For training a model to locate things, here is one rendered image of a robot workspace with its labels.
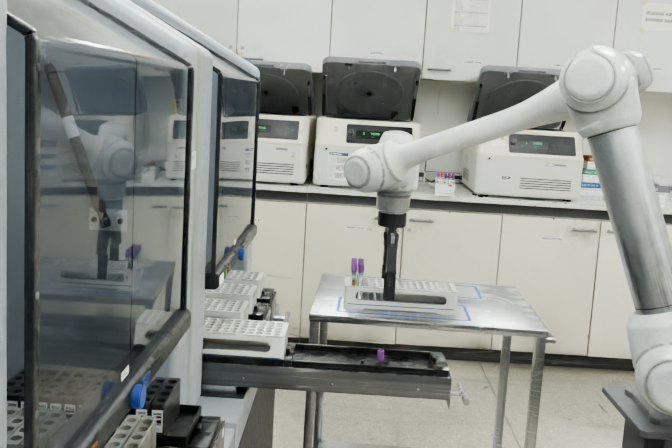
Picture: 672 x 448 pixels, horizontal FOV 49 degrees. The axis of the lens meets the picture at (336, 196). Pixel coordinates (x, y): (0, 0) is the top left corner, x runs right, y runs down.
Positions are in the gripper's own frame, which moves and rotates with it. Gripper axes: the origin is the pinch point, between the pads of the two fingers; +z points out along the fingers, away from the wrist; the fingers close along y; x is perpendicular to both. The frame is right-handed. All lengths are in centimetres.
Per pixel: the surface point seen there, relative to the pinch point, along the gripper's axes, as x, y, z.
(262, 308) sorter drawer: 32.5, -8.2, 5.5
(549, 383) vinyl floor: -97, 167, 88
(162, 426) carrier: 40, -85, 3
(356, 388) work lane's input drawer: 8.6, -46.0, 10.4
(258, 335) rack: 30, -44, 1
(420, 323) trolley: -7.8, -12.7, 5.8
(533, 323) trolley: -37.4, -8.3, 5.5
